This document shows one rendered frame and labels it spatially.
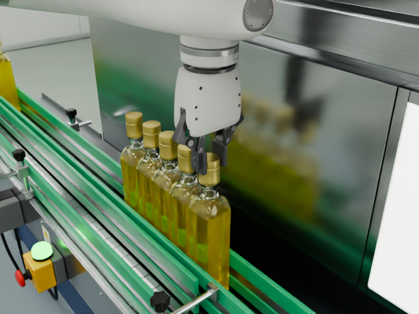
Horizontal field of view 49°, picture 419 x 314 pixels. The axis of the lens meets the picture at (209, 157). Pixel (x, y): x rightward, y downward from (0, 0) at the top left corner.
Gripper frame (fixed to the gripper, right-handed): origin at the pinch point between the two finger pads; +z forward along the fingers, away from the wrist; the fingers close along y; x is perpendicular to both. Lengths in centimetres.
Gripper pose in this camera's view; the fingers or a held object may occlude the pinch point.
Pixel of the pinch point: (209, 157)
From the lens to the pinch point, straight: 74.3
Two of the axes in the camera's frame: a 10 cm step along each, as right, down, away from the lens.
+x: 6.3, 3.7, -6.8
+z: 0.0, 8.8, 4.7
